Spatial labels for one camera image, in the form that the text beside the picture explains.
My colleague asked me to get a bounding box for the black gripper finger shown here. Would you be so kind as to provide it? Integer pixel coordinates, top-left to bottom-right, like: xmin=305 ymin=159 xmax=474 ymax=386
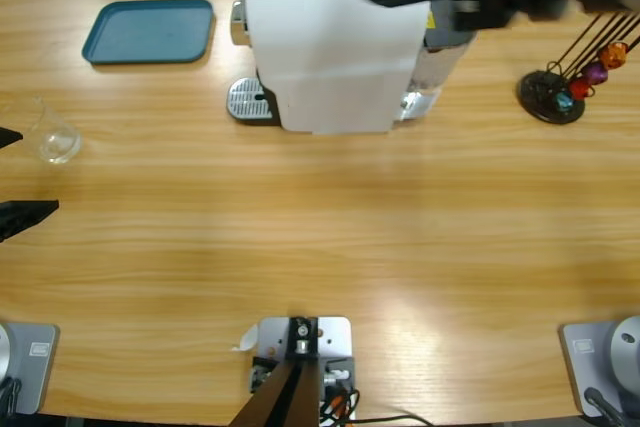
xmin=0 ymin=199 xmax=60 ymax=244
xmin=0 ymin=127 xmax=24 ymax=150

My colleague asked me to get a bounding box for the clear glass cup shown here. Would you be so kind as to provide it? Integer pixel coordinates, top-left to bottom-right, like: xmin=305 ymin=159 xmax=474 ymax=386
xmin=27 ymin=96 xmax=83 ymax=165

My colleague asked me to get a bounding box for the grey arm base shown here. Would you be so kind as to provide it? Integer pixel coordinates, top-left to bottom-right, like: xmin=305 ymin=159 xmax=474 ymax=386
xmin=558 ymin=315 xmax=640 ymax=418
xmin=0 ymin=322 xmax=61 ymax=416

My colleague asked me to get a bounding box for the white capsule coffee machine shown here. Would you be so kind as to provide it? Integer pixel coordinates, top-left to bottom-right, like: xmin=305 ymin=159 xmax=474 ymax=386
xmin=227 ymin=0 xmax=432 ymax=137

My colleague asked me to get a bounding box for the small red coffee capsule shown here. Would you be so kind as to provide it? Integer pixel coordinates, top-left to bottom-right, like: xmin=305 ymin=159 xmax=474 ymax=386
xmin=568 ymin=77 xmax=595 ymax=102

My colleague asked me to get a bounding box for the purple coffee capsule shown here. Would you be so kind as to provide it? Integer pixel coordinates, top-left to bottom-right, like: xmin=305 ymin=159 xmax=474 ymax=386
xmin=583 ymin=61 xmax=610 ymax=86

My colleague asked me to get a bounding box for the orange coffee capsule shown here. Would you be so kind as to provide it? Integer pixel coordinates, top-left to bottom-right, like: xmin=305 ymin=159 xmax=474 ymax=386
xmin=598 ymin=41 xmax=629 ymax=70

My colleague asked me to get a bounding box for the clear water tank black lid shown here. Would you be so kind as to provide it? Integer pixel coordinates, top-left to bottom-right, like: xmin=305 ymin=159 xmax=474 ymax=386
xmin=399 ymin=0 xmax=479 ymax=123

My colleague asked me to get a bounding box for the teal plastic tray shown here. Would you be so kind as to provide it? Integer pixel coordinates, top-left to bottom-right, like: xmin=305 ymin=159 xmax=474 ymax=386
xmin=81 ymin=0 xmax=216 ymax=66

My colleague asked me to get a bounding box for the silver grate drip tray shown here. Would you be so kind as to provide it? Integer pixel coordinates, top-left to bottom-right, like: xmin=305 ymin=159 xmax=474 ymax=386
xmin=227 ymin=76 xmax=281 ymax=126

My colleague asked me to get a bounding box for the white paper tag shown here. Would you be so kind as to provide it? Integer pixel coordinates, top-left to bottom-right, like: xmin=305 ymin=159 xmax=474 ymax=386
xmin=230 ymin=324 xmax=261 ymax=353

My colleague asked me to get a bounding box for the thin black base cable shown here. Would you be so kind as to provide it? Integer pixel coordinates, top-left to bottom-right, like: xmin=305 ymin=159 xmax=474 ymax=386
xmin=0 ymin=376 xmax=24 ymax=416
xmin=583 ymin=386 xmax=627 ymax=427

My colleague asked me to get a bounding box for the black wire capsule holder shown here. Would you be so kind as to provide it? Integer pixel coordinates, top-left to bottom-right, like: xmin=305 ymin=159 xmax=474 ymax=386
xmin=518 ymin=11 xmax=640 ymax=124

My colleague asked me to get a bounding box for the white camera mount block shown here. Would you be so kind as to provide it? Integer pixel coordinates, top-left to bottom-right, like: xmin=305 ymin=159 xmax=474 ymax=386
xmin=252 ymin=315 xmax=357 ymax=398

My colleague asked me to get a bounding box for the orange black cable bundle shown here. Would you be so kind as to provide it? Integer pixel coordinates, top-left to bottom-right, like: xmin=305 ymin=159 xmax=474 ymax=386
xmin=318 ymin=386 xmax=361 ymax=426

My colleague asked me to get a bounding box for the long black cable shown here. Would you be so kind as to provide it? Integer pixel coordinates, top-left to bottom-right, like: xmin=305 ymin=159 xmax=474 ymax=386
xmin=349 ymin=412 xmax=434 ymax=427

